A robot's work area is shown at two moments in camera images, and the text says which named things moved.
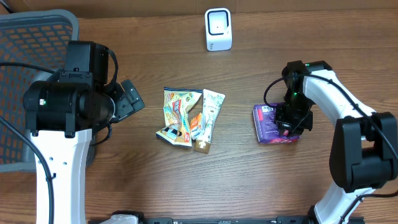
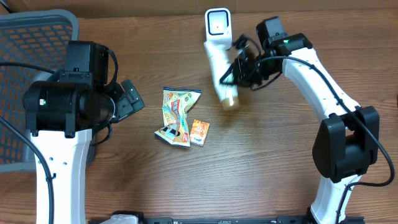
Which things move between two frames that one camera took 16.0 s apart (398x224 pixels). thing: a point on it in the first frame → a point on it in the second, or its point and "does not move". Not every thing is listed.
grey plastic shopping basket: (35, 37) does not move
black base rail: (178, 220) does not move
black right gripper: (286, 124) → (240, 75)
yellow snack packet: (176, 104) does not move
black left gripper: (126, 106) does not move
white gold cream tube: (212, 104) → (217, 58)
